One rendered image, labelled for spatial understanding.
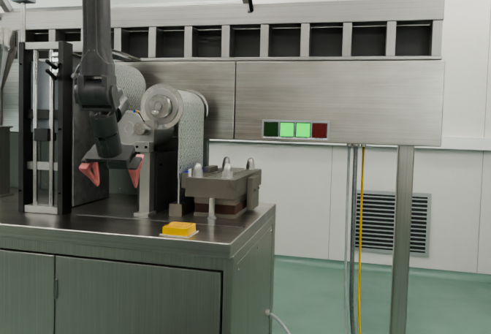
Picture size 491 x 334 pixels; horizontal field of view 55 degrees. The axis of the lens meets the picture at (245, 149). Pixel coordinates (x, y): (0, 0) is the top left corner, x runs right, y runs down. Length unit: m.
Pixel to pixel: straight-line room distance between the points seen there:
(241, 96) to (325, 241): 2.58
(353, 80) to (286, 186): 2.50
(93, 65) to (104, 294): 0.66
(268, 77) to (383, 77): 0.41
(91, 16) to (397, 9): 1.11
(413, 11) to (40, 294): 1.50
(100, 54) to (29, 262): 0.71
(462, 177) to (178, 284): 3.18
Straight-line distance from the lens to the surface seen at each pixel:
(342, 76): 1.76
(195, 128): 1.66
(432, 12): 1.81
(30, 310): 1.57
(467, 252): 4.28
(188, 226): 1.28
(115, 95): 1.07
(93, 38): 1.06
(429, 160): 4.12
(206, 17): 1.89
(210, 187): 1.46
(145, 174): 1.53
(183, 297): 1.32
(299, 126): 1.75
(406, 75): 1.76
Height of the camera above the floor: 1.20
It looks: 3 degrees down
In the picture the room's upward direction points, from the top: 2 degrees clockwise
